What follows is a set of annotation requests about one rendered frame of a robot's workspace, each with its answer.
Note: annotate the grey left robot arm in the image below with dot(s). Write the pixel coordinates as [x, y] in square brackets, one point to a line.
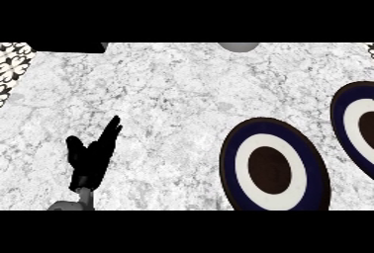
[80, 201]

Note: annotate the blue white ringed plate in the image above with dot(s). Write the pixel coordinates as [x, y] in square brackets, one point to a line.
[275, 166]
[358, 125]

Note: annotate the black appliance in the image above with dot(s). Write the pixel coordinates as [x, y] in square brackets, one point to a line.
[68, 47]

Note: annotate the grey round object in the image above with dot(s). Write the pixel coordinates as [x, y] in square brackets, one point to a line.
[237, 46]

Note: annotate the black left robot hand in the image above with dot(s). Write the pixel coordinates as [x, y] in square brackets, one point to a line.
[92, 158]

